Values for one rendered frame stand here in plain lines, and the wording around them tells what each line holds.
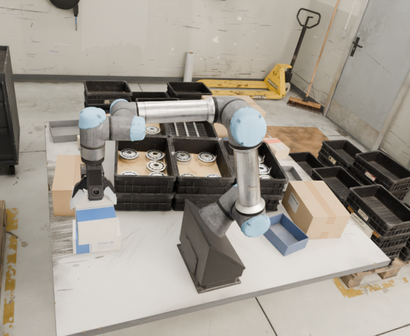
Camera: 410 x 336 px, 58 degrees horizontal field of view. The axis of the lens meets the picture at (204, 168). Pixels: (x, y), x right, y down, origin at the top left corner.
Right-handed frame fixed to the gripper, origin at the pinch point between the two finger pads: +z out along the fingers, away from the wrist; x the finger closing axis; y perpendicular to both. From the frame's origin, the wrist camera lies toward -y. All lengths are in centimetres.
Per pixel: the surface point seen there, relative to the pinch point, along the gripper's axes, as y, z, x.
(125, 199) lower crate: 43, 33, -20
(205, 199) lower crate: 34, 31, -59
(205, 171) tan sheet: 54, 28, -66
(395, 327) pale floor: -22, 111, -186
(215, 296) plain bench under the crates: -16, 41, -47
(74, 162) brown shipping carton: 66, 25, 2
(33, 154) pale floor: 212, 110, 29
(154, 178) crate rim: 39, 19, -33
